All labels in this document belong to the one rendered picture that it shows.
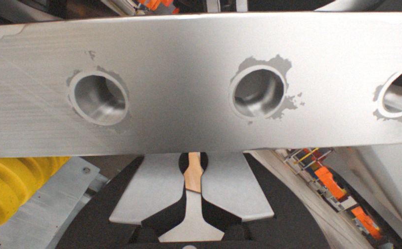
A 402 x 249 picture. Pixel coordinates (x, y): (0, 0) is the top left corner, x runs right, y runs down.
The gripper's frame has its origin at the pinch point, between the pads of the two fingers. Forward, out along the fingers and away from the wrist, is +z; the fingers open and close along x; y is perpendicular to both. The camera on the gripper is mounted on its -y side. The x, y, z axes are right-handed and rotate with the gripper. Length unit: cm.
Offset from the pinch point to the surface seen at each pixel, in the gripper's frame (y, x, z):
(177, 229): 78, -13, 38
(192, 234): 85, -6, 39
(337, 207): 571, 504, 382
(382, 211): 138, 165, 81
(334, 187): 242, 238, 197
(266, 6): -12.9, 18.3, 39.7
